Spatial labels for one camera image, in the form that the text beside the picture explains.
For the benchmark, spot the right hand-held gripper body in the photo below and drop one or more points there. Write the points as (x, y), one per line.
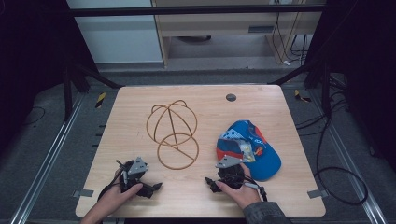
(232, 174)

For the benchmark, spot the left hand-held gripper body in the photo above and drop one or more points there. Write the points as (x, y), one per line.
(137, 168)

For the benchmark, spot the blue and red cap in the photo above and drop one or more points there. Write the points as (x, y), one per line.
(252, 149)

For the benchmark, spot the person's right hand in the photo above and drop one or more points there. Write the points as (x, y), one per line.
(243, 194)

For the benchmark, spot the person's left hand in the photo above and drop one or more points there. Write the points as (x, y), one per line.
(116, 197)

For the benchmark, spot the grey tape piece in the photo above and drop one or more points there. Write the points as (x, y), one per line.
(317, 193)
(83, 193)

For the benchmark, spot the yellow and black tape marker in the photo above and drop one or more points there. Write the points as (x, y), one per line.
(300, 96)
(100, 100)

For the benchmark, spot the white cabinet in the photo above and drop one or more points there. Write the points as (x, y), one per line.
(118, 37)

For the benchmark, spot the black curtain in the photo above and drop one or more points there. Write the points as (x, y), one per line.
(367, 62)
(34, 62)

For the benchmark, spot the light wooden desk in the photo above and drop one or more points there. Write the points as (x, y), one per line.
(218, 26)

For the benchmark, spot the aluminium floor rail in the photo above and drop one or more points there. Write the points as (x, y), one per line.
(351, 161)
(46, 161)

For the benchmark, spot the black frame strut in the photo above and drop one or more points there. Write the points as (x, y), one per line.
(325, 90)
(67, 93)

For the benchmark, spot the black horizontal frame bar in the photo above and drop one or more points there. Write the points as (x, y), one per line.
(186, 10)

